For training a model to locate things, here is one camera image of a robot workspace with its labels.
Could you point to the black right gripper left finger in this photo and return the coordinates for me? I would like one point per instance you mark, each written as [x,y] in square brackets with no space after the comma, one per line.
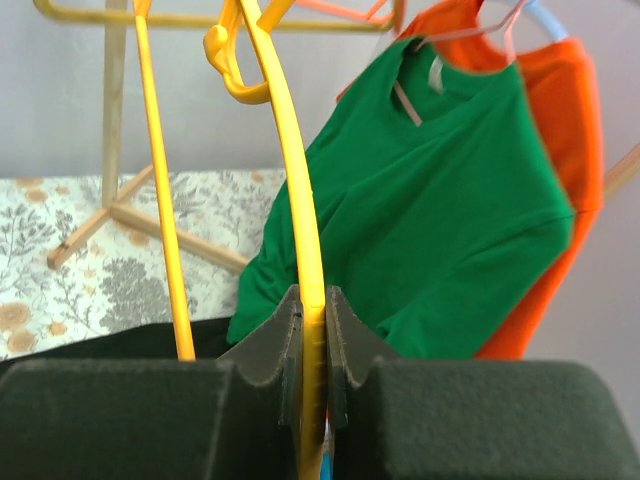
[230,418]

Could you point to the green t shirt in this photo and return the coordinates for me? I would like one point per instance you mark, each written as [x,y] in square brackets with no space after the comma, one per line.
[437,206]

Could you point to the orange t shirt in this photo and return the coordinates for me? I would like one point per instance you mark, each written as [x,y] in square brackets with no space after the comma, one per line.
[561,85]

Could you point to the black t shirt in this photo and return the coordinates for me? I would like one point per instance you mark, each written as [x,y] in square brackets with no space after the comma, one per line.
[151,341]

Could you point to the dark yellow plastic hanger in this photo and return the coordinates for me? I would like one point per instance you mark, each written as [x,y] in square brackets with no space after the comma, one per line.
[219,44]

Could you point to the light blue hanger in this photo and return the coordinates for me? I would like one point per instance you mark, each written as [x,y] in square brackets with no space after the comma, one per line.
[545,19]

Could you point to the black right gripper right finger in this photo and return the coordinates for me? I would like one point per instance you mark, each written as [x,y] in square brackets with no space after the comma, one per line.
[397,418]

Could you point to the wooden clothes rack left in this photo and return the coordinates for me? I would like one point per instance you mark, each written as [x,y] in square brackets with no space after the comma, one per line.
[116,18]

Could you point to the floral table cloth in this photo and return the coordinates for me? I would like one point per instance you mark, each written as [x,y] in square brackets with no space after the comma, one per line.
[117,280]

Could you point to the blue t shirt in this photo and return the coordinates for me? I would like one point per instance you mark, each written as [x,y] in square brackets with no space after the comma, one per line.
[325,470]

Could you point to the orange plastic hanger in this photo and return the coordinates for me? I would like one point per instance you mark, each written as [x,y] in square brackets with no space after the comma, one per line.
[333,9]

